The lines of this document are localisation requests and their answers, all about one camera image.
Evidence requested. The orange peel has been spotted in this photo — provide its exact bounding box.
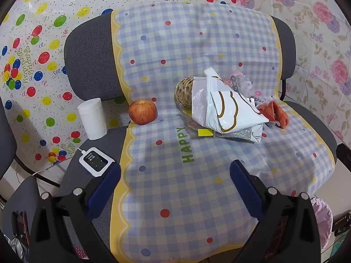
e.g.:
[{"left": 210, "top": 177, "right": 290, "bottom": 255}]
[{"left": 258, "top": 101, "right": 290, "bottom": 129}]

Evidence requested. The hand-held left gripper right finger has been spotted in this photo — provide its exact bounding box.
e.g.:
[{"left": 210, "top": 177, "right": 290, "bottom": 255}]
[{"left": 230, "top": 159, "right": 321, "bottom": 263}]

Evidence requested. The dark grey chair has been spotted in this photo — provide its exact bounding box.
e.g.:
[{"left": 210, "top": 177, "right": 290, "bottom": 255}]
[{"left": 0, "top": 99, "right": 41, "bottom": 237}]

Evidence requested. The grey fabric chair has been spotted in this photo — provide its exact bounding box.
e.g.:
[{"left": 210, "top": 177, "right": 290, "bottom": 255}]
[{"left": 57, "top": 13, "right": 338, "bottom": 255}]

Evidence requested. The woven rattan ball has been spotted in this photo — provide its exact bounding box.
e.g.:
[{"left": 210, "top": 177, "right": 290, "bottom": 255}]
[{"left": 175, "top": 77, "right": 196, "bottom": 109}]

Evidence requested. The balloon print plastic sheet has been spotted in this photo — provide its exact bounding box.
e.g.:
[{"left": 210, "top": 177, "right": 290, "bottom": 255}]
[{"left": 0, "top": 0, "right": 239, "bottom": 170}]

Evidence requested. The white paper roll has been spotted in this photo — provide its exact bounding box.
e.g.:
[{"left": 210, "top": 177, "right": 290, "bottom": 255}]
[{"left": 77, "top": 98, "right": 107, "bottom": 140}]

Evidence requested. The white electronic device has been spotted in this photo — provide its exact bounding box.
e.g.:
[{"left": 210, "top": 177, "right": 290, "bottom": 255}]
[{"left": 79, "top": 147, "right": 115, "bottom": 177}]

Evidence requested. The floral print plastic sheet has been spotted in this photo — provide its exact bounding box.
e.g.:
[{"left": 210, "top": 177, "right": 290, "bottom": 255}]
[{"left": 236, "top": 0, "right": 351, "bottom": 143}]

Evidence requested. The grey printed packet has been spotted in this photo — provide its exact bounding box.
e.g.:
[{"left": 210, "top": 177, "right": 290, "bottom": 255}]
[{"left": 214, "top": 123, "right": 263, "bottom": 144}]

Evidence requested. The blue checked dotted blanket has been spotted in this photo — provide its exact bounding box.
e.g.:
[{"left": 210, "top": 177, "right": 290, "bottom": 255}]
[{"left": 110, "top": 1, "right": 335, "bottom": 263}]

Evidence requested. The white plastic bag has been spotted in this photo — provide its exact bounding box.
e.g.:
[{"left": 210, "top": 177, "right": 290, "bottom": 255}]
[{"left": 191, "top": 68, "right": 269, "bottom": 133}]

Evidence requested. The pink-lined waste bin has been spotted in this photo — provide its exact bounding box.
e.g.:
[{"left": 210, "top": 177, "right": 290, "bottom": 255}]
[{"left": 310, "top": 196, "right": 333, "bottom": 242}]

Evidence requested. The clear wrapper with pink print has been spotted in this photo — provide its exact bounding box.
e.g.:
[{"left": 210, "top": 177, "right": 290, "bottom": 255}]
[{"left": 222, "top": 71, "right": 264, "bottom": 105}]

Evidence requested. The white cable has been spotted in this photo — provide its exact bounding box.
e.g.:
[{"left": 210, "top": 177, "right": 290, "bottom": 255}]
[{"left": 26, "top": 148, "right": 86, "bottom": 176}]

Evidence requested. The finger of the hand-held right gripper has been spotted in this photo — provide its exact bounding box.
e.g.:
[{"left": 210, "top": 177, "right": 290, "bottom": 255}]
[{"left": 336, "top": 142, "right": 351, "bottom": 170}]

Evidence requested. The red apple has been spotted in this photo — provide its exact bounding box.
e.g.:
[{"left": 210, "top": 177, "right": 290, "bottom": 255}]
[{"left": 128, "top": 100, "right": 158, "bottom": 124}]

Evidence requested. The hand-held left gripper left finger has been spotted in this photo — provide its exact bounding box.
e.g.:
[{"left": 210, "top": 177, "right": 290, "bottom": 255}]
[{"left": 30, "top": 162, "right": 122, "bottom": 263}]

